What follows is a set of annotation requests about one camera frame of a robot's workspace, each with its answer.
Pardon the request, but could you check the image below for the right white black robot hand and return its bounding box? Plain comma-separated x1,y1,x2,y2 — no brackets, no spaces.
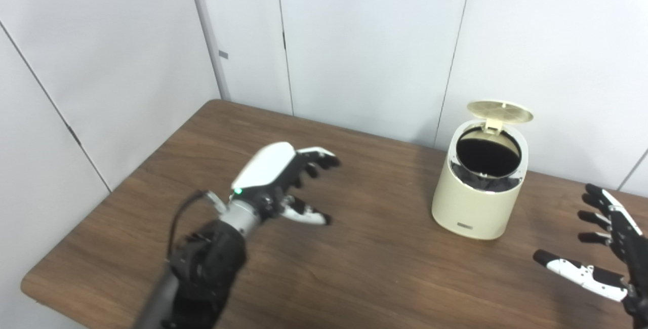
533,183,648,329

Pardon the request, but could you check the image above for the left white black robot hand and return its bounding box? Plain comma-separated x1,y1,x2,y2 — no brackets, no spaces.
230,142,341,227

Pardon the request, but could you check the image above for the cream-colored bin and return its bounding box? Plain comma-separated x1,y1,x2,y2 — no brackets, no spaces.
431,119,529,241

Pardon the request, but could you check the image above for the cream round bin lid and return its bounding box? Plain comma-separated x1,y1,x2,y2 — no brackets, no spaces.
466,100,534,133

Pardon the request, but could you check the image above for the black bin liner bag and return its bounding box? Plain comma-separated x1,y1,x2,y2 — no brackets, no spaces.
450,128,523,194

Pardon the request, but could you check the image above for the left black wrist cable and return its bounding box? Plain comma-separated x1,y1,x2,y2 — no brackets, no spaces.
166,190,229,265

